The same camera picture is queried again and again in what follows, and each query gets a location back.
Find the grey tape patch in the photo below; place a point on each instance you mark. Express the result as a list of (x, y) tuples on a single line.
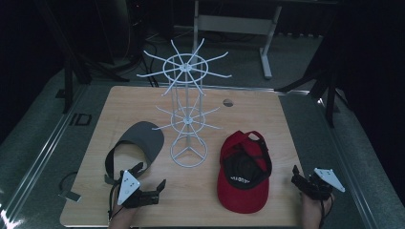
[(70, 195)]

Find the red baseball cap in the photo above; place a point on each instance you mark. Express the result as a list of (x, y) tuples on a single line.
[(242, 197)]

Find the dark computer tower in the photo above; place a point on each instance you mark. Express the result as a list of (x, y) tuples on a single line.
[(137, 28)]

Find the person's left hand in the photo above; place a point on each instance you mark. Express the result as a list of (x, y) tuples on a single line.
[(122, 219)]

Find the metal floor rail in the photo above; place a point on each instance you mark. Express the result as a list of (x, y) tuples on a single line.
[(39, 159), (345, 165)]

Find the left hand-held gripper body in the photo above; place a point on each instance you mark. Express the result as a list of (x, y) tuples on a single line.
[(128, 187)]

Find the black tripod stand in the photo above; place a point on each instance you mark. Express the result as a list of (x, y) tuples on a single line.
[(331, 95), (68, 86)]

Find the black floor bracket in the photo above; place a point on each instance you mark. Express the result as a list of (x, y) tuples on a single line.
[(76, 119)]

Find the white metal desk frame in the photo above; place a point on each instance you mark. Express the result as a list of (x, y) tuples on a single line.
[(235, 24)]

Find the grey sun visor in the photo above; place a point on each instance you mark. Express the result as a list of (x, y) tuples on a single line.
[(146, 136)]

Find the person's right hand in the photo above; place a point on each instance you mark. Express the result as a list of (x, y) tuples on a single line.
[(313, 213)]

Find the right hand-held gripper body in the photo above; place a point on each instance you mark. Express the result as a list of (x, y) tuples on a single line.
[(320, 187)]

